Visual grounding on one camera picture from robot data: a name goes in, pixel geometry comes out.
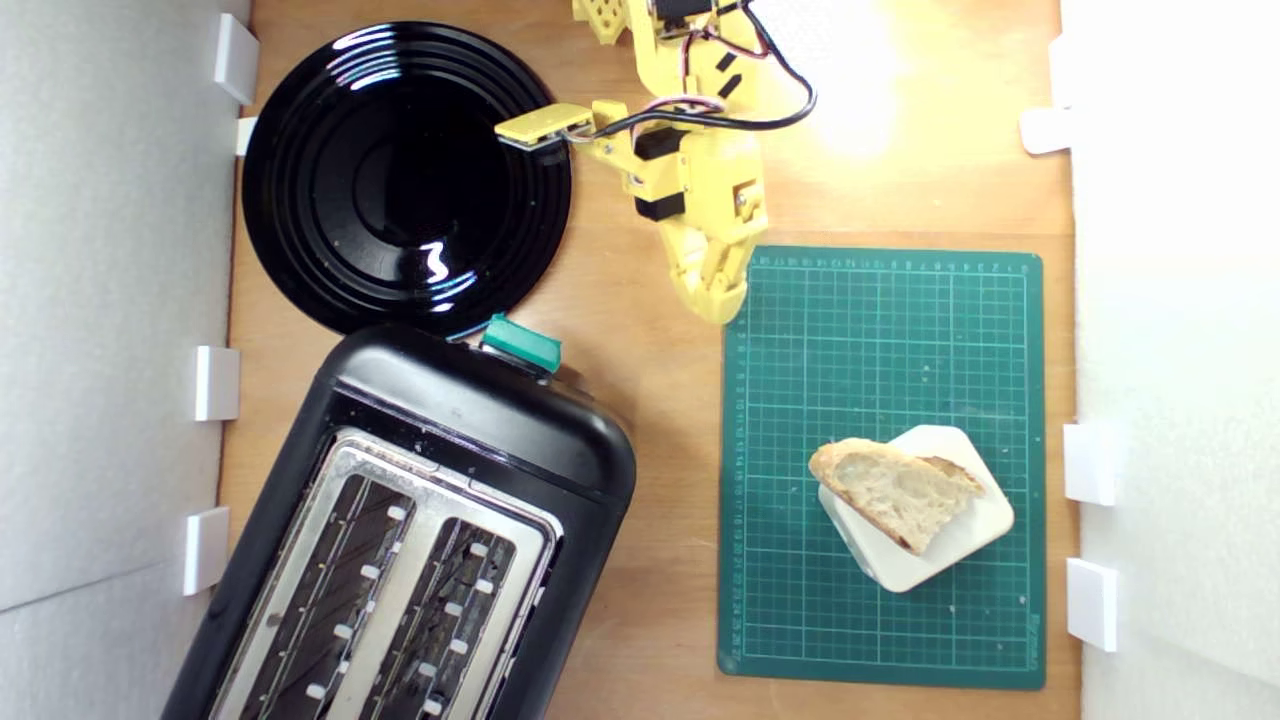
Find green cutting mat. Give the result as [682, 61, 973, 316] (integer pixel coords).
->
[717, 245, 1048, 691]

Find brown bread slice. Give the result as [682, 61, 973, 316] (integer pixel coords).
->
[808, 437, 988, 557]

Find green toaster lever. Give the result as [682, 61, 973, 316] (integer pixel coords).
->
[480, 312, 564, 376]

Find white block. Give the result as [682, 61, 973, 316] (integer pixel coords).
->
[817, 424, 1016, 595]

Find black cable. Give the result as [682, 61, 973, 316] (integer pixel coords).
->
[570, 0, 819, 141]

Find black plate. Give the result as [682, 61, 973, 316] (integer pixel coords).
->
[242, 20, 573, 339]

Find black two-slot toaster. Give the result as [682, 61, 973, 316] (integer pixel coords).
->
[160, 322, 638, 720]

